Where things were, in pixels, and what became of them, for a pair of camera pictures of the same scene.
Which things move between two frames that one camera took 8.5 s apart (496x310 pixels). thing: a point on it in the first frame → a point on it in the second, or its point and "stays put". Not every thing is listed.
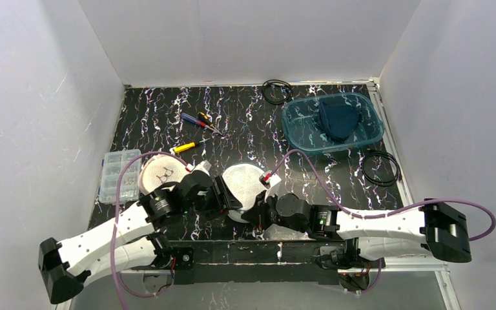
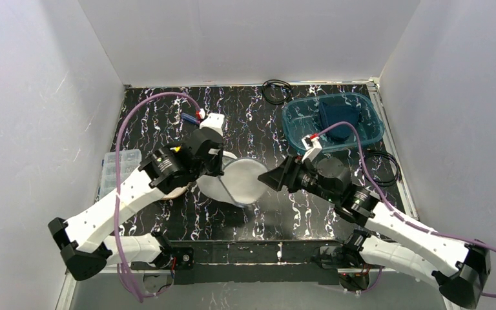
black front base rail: [259, 262] stays put
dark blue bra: [339, 121] stays put
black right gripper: [256, 212] → [289, 174]
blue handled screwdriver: [198, 122] stays put
